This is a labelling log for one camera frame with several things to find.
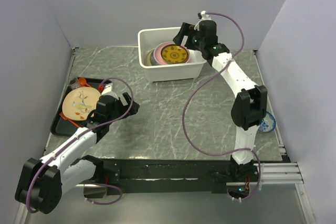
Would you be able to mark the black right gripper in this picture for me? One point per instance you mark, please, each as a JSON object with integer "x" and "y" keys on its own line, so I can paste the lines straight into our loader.
{"x": 187, "y": 30}

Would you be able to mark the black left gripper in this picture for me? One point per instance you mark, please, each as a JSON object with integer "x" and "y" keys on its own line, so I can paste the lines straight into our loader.
{"x": 127, "y": 98}

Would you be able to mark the yellow brown patterned plate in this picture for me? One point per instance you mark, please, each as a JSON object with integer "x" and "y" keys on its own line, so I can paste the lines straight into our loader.
{"x": 173, "y": 54}

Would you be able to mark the pink plate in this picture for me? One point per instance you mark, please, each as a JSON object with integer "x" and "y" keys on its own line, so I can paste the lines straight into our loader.
{"x": 157, "y": 53}

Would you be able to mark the dark plate with deer motif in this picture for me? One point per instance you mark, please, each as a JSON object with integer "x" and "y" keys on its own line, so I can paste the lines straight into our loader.
{"x": 151, "y": 55}

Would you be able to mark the cream plate with branch motif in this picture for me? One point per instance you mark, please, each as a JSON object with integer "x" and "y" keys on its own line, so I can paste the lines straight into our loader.
{"x": 148, "y": 58}

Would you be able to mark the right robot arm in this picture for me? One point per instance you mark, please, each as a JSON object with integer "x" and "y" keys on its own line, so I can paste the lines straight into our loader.
{"x": 250, "y": 102}

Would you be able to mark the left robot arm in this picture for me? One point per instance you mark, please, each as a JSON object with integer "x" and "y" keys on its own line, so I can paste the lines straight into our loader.
{"x": 43, "y": 181}

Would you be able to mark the white plastic bin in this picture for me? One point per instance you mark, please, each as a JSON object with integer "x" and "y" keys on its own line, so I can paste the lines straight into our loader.
{"x": 149, "y": 39}

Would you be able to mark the beige plate with bird motif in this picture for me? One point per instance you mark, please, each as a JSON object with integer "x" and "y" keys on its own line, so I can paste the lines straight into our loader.
{"x": 79, "y": 102}

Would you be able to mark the orange measuring scoop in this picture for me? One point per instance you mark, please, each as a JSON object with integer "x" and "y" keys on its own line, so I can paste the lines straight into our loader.
{"x": 83, "y": 82}

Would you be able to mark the clear glass cup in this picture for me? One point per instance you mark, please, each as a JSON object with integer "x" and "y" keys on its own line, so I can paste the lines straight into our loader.
{"x": 74, "y": 83}

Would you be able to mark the orange plastic fork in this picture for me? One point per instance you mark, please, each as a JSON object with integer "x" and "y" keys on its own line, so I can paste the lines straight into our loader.
{"x": 74, "y": 123}

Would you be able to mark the black plastic tray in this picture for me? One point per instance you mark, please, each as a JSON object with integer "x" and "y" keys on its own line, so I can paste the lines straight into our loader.
{"x": 59, "y": 126}

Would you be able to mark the blue white patterned bowl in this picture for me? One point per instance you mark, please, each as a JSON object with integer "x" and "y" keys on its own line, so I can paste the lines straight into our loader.
{"x": 268, "y": 123}

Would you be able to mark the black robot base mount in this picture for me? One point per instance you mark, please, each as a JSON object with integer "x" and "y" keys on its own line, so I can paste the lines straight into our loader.
{"x": 127, "y": 176}

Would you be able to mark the aluminium frame rail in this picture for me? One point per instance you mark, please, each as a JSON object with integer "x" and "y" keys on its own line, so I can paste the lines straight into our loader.
{"x": 280, "y": 173}

